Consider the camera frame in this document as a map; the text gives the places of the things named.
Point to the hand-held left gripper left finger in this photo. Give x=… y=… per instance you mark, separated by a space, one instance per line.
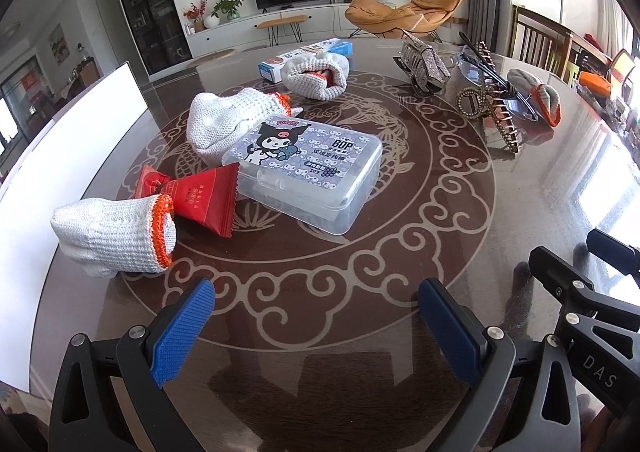
x=182 y=332

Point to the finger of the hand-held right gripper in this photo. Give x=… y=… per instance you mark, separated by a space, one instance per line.
x=612 y=249
x=575 y=302

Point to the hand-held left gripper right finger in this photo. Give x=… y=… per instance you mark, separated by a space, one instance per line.
x=450 y=332

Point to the white knit glove orange cuff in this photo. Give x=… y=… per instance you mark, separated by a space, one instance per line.
x=310 y=82
x=525 y=79
x=105 y=232
x=225 y=117

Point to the blue and white carton box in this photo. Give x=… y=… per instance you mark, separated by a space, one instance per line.
x=272 y=68

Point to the red triangular snack packet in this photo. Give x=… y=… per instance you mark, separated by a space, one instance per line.
x=205 y=202

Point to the gold hair claw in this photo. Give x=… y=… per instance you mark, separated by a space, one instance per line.
x=500 y=132

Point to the orange box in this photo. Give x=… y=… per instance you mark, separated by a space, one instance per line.
x=595 y=84

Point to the clear plastic box cartoon label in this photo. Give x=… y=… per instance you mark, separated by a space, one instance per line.
x=310 y=172

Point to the wooden slatted chair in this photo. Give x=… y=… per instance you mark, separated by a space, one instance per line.
x=537 y=39

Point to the black studded hair clip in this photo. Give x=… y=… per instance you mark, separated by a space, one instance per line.
x=486 y=52

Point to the sparkly bow hair claw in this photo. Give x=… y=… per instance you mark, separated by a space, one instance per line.
x=425 y=64

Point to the white television cabinet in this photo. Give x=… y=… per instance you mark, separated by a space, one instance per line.
x=235 y=34

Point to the white round vase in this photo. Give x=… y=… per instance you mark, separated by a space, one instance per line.
x=211 y=22

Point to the red flowers in vase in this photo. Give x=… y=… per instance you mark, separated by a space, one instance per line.
x=195 y=12

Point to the orange lounge chair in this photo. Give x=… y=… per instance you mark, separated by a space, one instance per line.
x=380 y=14

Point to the wooden bench black legs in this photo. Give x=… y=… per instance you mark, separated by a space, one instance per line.
x=282 y=22

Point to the dark glass display cabinet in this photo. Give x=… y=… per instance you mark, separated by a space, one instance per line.
x=150 y=7

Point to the green potted plant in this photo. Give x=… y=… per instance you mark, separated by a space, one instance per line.
x=229 y=6

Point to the framed wall picture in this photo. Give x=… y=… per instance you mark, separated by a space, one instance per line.
x=57 y=44

